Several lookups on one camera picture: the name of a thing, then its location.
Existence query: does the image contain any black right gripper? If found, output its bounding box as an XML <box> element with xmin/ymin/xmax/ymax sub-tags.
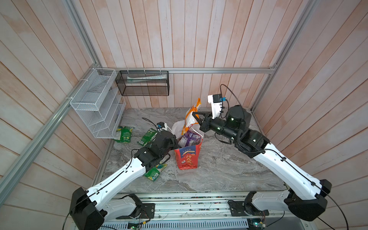
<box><xmin>193</xmin><ymin>111</ymin><xmax>238</xmax><ymax>144</ymax></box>

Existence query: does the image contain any green candy bag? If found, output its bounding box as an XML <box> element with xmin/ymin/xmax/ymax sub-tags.
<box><xmin>144</xmin><ymin>163</ymin><xmax>167</xmax><ymax>182</ymax></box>
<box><xmin>137</xmin><ymin>128</ymin><xmax>158</xmax><ymax>147</ymax></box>
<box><xmin>114</xmin><ymin>126</ymin><xmax>134</xmax><ymax>143</ymax></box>

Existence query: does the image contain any orange candy bag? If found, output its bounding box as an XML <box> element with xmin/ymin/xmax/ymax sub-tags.
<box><xmin>181</xmin><ymin>98</ymin><xmax>201</xmax><ymax>135</ymax></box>

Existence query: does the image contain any purple candy bag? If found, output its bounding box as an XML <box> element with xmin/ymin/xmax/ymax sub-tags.
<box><xmin>178</xmin><ymin>130</ymin><xmax>202</xmax><ymax>148</ymax></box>

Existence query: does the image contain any red paper bag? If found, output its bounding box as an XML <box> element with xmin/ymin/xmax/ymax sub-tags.
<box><xmin>171</xmin><ymin>119</ymin><xmax>204</xmax><ymax>171</ymax></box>

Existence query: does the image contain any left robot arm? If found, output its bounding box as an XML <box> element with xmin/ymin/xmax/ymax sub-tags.
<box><xmin>69</xmin><ymin>130</ymin><xmax>179</xmax><ymax>230</ymax></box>

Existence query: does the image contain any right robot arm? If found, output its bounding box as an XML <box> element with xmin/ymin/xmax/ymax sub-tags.
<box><xmin>191</xmin><ymin>105</ymin><xmax>332</xmax><ymax>221</ymax></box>

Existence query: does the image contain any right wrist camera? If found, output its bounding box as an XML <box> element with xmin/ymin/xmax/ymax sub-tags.
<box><xmin>208</xmin><ymin>94</ymin><xmax>226</xmax><ymax>119</ymax></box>

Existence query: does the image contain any black wire mesh basket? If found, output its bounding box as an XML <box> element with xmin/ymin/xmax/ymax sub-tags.
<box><xmin>115</xmin><ymin>70</ymin><xmax>170</xmax><ymax>96</ymax></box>

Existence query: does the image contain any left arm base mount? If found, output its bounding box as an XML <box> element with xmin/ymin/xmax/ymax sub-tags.
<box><xmin>116</xmin><ymin>194</ymin><xmax>155</xmax><ymax>219</ymax></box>

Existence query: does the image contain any white wire mesh shelf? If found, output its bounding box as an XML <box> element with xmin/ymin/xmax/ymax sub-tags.
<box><xmin>71</xmin><ymin>68</ymin><xmax>126</xmax><ymax>139</ymax></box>

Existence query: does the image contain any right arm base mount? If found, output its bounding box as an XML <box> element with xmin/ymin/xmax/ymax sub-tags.
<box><xmin>228</xmin><ymin>191</ymin><xmax>269</xmax><ymax>217</ymax></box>

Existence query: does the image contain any aluminium frame rail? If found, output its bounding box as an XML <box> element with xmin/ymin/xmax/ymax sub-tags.
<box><xmin>0</xmin><ymin>0</ymin><xmax>320</xmax><ymax>206</ymax></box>

